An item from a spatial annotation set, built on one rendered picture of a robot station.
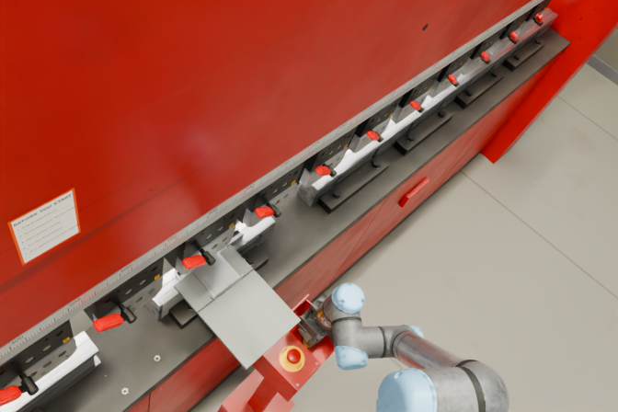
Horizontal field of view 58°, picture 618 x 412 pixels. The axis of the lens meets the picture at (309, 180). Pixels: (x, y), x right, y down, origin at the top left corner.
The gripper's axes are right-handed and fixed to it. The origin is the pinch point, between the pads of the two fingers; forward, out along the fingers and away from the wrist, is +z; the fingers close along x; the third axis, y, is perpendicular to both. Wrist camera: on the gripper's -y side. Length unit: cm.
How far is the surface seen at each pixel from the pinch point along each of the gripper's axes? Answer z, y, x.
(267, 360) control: -4.0, 5.3, 15.1
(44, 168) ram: -94, 38, 51
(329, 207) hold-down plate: -15.2, 24.4, -27.7
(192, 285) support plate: -24.3, 30.6, 23.4
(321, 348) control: 2.4, -3.4, -2.0
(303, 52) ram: -92, 36, 8
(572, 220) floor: 68, -63, -201
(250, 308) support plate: -25.5, 17.0, 17.1
